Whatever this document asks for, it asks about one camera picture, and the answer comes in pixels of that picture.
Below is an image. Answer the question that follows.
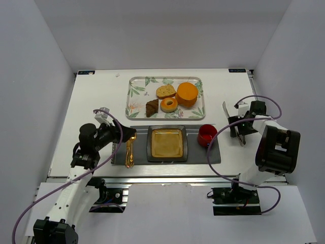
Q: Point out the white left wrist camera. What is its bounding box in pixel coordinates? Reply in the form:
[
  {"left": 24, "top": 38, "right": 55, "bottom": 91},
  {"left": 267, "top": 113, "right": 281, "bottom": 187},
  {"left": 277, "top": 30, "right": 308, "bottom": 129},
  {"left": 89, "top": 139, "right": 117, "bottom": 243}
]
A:
[{"left": 94, "top": 107, "right": 111, "bottom": 126}]

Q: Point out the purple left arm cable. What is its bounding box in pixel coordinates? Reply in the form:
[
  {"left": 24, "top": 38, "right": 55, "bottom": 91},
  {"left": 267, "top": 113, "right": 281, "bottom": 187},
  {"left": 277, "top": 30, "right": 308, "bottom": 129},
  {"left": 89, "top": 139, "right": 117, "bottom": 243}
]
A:
[{"left": 11, "top": 108, "right": 124, "bottom": 244}]

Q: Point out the black square plate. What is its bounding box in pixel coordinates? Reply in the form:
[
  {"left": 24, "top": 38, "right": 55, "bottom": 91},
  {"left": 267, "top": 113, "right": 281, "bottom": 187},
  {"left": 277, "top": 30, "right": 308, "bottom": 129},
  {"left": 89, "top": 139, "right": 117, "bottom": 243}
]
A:
[{"left": 147, "top": 125, "right": 188, "bottom": 163}]

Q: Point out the large orange round bun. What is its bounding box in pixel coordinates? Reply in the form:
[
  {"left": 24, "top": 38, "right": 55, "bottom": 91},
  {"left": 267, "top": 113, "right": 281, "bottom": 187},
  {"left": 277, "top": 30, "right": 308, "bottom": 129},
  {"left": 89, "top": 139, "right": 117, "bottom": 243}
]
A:
[{"left": 175, "top": 82, "right": 199, "bottom": 107}]

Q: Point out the blue label sticker left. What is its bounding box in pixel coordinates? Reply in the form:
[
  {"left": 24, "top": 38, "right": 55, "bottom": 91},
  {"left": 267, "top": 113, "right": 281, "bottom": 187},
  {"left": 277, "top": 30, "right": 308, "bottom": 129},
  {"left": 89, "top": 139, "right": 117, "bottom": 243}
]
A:
[{"left": 77, "top": 71, "right": 95, "bottom": 75}]

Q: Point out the red cup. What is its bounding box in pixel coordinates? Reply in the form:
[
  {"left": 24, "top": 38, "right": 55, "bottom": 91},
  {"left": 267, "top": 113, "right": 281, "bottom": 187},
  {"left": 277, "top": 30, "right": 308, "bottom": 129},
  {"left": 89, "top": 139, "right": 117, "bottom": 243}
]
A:
[{"left": 197, "top": 124, "right": 217, "bottom": 147}]

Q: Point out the grey placemat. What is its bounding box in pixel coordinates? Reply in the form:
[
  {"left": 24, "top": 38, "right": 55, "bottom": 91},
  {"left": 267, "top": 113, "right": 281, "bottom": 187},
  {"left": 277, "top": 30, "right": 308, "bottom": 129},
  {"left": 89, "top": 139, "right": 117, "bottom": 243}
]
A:
[{"left": 111, "top": 125, "right": 221, "bottom": 166}]

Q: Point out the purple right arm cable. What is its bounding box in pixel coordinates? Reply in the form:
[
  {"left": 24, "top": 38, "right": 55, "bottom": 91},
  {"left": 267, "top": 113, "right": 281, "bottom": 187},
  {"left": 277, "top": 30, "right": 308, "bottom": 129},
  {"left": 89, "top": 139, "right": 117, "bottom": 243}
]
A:
[{"left": 206, "top": 95, "right": 283, "bottom": 215}]

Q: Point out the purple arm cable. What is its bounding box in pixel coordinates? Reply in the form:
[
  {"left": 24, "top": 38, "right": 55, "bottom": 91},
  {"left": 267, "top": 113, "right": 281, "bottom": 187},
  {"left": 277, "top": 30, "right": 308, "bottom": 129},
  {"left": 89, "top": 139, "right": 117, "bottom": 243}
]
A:
[
  {"left": 11, "top": 108, "right": 124, "bottom": 244},
  {"left": 206, "top": 95, "right": 283, "bottom": 215}
]

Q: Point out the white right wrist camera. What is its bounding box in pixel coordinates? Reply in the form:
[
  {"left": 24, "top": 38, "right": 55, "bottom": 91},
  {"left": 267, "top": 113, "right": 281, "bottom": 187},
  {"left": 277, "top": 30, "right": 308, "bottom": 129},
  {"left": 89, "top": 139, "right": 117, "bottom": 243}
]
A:
[{"left": 234, "top": 101, "right": 250, "bottom": 118}]

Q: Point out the floral rectangular serving tray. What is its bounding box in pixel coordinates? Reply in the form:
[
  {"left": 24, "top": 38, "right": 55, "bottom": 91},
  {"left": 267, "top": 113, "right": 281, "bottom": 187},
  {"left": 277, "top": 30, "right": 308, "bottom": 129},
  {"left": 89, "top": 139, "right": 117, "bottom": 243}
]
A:
[{"left": 125, "top": 76, "right": 206, "bottom": 120}]

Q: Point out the dark brown croissant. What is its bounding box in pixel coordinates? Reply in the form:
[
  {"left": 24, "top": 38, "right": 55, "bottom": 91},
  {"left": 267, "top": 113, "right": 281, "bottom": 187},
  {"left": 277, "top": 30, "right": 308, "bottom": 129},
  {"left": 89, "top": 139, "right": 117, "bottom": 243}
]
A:
[{"left": 145, "top": 99, "right": 159, "bottom": 117}]

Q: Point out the gold fork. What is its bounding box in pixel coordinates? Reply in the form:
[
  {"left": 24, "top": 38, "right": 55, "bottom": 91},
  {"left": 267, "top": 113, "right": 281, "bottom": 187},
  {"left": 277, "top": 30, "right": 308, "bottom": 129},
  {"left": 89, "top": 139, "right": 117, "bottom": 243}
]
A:
[{"left": 125, "top": 133, "right": 137, "bottom": 168}]

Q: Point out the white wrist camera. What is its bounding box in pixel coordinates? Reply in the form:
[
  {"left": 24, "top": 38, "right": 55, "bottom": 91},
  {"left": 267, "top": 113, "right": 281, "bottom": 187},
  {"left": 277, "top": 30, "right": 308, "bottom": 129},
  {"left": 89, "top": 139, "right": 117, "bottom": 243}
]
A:
[
  {"left": 94, "top": 107, "right": 111, "bottom": 126},
  {"left": 234, "top": 101, "right": 250, "bottom": 118}
]

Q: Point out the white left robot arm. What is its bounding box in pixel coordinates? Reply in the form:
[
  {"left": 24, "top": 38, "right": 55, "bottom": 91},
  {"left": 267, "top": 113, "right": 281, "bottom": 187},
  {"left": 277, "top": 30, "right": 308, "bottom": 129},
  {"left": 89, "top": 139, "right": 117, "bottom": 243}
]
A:
[{"left": 33, "top": 121, "right": 136, "bottom": 243}]

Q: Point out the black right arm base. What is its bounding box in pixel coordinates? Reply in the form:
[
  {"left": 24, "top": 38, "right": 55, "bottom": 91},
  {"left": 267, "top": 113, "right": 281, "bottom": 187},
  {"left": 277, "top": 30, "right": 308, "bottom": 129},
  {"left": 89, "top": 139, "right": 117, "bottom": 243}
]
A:
[{"left": 206, "top": 188, "right": 262, "bottom": 216}]

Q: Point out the blue label sticker right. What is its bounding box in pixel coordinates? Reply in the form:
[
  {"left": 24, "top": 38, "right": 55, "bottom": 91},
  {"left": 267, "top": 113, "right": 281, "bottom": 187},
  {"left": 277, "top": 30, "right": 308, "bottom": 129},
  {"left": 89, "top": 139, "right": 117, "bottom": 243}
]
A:
[{"left": 228, "top": 69, "right": 246, "bottom": 73}]

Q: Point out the glazed ring donut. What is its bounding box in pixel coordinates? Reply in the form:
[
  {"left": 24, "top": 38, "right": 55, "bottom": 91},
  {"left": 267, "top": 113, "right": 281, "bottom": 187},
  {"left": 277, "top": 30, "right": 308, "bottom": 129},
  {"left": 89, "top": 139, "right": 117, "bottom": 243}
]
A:
[{"left": 160, "top": 98, "right": 178, "bottom": 112}]

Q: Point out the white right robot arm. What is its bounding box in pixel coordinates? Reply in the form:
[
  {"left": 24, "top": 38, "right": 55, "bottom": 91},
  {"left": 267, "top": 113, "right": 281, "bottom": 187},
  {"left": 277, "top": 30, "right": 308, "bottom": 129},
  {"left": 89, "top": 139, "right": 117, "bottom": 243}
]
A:
[{"left": 222, "top": 101, "right": 301, "bottom": 193}]

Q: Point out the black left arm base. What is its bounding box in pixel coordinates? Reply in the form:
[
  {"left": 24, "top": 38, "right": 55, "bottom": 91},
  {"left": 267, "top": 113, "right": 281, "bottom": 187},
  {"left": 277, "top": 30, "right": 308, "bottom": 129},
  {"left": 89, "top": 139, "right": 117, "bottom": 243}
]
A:
[{"left": 87, "top": 178, "right": 128, "bottom": 213}]

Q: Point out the seeded bread slice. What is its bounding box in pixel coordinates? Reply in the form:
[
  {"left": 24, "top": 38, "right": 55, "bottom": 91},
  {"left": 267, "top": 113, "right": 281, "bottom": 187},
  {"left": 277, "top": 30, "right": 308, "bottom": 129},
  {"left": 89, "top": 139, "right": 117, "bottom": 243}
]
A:
[{"left": 156, "top": 84, "right": 176, "bottom": 100}]

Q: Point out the blue label sticker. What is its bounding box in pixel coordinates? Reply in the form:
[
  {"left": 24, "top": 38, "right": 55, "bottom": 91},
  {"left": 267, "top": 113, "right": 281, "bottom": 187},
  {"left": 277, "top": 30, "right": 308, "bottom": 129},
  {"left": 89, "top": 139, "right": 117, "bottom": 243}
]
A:
[
  {"left": 77, "top": 71, "right": 95, "bottom": 75},
  {"left": 228, "top": 69, "right": 246, "bottom": 73}
]

